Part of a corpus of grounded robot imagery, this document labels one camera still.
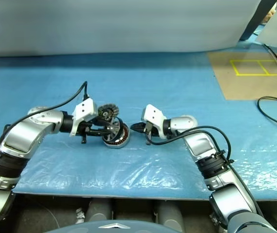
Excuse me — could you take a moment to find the grey rounded cylinder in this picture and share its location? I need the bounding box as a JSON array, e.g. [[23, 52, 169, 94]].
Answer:
[[156, 200, 185, 233], [86, 198, 114, 223]]

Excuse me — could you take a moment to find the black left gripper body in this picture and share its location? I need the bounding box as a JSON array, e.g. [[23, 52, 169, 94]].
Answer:
[[78, 117, 100, 144]]

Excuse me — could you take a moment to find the looped black cable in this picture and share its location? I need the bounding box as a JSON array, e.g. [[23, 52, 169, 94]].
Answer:
[[257, 96, 277, 133]]

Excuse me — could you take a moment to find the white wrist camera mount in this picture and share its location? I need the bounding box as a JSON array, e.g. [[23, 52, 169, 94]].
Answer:
[[69, 98, 99, 138], [141, 104, 168, 140]]

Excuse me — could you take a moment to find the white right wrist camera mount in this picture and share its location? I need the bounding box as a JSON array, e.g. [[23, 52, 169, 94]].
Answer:
[[141, 104, 168, 140]]

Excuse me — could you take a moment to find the white backdrop board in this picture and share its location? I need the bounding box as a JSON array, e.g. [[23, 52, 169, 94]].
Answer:
[[0, 0, 261, 58]]

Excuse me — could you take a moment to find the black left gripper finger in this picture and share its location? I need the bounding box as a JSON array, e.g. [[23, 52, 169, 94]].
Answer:
[[88, 119, 112, 129], [87, 128, 114, 135]]

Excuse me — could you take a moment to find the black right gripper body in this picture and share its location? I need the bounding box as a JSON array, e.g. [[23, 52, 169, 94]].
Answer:
[[143, 121, 160, 146]]

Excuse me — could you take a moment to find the finned round motor cover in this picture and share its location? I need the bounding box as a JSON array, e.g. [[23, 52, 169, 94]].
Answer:
[[97, 103, 120, 122]]

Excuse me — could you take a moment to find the brown rounded object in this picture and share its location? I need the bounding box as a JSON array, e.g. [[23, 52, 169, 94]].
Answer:
[[264, 8, 276, 24]]

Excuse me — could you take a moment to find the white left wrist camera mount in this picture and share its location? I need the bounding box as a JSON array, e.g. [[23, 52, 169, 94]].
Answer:
[[69, 98, 99, 138]]

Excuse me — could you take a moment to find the white crumpled scrap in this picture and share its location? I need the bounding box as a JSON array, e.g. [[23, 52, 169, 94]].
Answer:
[[75, 208, 85, 224]]

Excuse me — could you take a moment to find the blue foam table mat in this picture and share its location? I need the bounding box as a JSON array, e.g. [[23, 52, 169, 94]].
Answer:
[[0, 52, 277, 202]]

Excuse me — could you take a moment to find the dark blue post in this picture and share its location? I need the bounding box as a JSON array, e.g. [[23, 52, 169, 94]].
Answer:
[[240, 0, 277, 41]]

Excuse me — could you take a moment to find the silver spoked rotor ring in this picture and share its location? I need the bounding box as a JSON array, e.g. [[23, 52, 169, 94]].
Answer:
[[101, 117, 126, 144]]

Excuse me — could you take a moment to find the grey robot torso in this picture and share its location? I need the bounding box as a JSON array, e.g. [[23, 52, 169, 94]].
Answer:
[[45, 219, 178, 233]]

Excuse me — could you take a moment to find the brown cardboard sheet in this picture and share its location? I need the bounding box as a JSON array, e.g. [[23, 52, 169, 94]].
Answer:
[[207, 50, 277, 100]]

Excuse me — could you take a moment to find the yellow tape rectangle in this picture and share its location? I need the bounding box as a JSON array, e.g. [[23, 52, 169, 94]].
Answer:
[[230, 60, 277, 77]]

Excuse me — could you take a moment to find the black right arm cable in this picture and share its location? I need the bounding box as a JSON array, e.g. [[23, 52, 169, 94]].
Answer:
[[149, 125, 235, 168]]

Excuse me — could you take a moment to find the motor stator with copper windings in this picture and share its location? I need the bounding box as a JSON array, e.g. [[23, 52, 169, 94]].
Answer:
[[103, 122, 131, 149]]

